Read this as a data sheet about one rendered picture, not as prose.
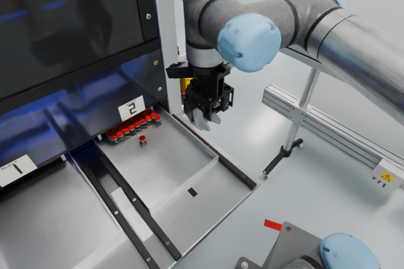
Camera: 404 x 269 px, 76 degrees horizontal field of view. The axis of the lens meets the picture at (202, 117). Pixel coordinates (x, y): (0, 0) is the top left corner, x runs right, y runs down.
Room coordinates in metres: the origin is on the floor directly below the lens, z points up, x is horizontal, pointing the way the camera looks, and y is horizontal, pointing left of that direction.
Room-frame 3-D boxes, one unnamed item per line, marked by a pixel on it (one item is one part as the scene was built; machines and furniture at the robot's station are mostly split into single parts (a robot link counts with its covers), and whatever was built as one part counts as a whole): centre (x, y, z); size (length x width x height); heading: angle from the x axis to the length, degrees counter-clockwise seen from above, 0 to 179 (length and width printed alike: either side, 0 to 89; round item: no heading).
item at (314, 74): (1.12, -0.59, 0.46); 0.09 x 0.09 x 0.77; 42
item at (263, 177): (1.12, -0.59, 0.07); 0.50 x 0.08 x 0.14; 132
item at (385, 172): (0.69, -0.90, 0.50); 0.12 x 0.05 x 0.09; 42
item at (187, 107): (0.44, 0.02, 1.17); 0.05 x 0.02 x 0.09; 133
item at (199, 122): (0.43, 0.00, 1.13); 0.06 x 0.03 x 0.09; 43
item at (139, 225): (0.30, 0.19, 0.91); 0.14 x 0.03 x 0.06; 43
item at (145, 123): (0.61, 0.23, 0.90); 0.18 x 0.02 x 0.05; 132
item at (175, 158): (0.53, 0.16, 0.90); 0.34 x 0.26 x 0.04; 42
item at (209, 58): (0.44, -0.01, 1.31); 0.08 x 0.08 x 0.05
